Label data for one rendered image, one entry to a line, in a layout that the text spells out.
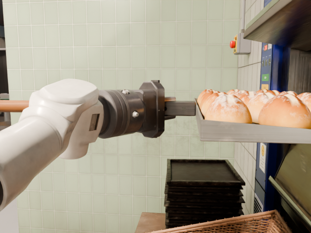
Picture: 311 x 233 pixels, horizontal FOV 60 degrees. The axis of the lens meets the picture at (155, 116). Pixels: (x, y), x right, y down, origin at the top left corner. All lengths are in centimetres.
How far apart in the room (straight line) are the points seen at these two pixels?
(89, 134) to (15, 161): 18
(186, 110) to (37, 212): 189
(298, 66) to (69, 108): 77
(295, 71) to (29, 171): 84
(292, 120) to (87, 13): 174
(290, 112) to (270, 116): 3
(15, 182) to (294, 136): 31
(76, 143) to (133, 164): 150
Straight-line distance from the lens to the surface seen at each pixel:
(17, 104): 73
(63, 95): 38
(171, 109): 60
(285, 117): 39
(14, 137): 32
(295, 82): 97
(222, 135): 35
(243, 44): 150
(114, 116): 46
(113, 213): 212
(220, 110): 37
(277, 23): 70
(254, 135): 36
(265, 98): 50
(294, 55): 97
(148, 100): 54
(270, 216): 100
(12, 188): 30
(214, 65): 182
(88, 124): 44
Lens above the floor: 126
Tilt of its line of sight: 7 degrees down
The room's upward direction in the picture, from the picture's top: straight up
